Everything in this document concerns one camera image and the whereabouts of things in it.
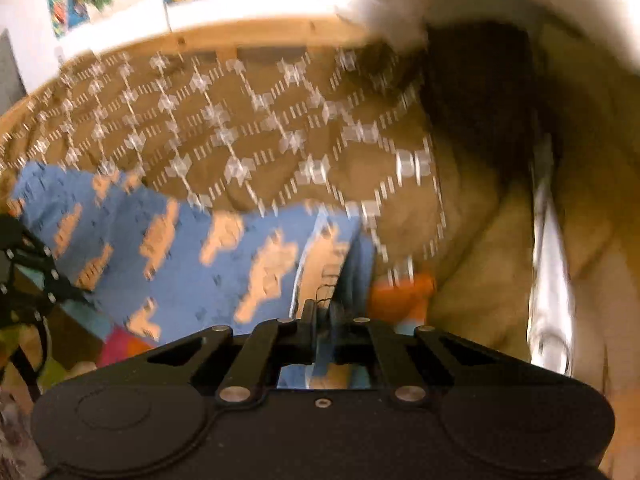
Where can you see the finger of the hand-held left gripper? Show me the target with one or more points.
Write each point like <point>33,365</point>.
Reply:
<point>30,260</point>

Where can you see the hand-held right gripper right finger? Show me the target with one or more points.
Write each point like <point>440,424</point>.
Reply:
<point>340,342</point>

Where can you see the shiny pale strip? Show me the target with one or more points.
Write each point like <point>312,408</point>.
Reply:
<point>547,270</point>

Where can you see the brown PF patterned blanket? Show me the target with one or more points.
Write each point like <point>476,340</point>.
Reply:
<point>280,30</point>

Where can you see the colourful patchwork bed sheet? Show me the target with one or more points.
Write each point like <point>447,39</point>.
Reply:
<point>400,295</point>

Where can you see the white garment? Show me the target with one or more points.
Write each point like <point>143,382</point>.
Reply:
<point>400,0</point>

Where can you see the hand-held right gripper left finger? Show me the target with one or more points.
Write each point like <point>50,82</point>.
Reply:
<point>308,332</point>

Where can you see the blue pants with orange print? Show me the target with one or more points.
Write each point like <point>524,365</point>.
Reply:
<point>200,280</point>

